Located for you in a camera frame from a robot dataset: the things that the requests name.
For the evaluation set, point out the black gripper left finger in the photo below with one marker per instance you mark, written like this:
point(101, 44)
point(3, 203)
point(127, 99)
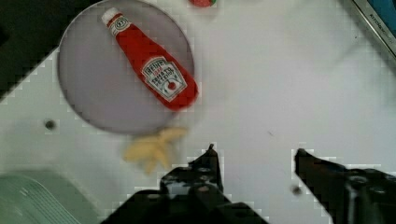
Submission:
point(187, 195)

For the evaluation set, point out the red strawberry toy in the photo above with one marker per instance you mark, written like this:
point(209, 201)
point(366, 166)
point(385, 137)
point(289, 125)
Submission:
point(203, 3)

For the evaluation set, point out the red ketchup bottle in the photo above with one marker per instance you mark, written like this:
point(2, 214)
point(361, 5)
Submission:
point(159, 71)

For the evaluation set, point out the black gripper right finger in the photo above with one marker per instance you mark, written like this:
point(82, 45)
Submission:
point(349, 196)

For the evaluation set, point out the yellow peeled banana toy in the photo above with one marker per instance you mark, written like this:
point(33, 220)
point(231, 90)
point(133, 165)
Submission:
point(153, 149)

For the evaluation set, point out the grey round plate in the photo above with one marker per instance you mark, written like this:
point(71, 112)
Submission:
point(96, 78)

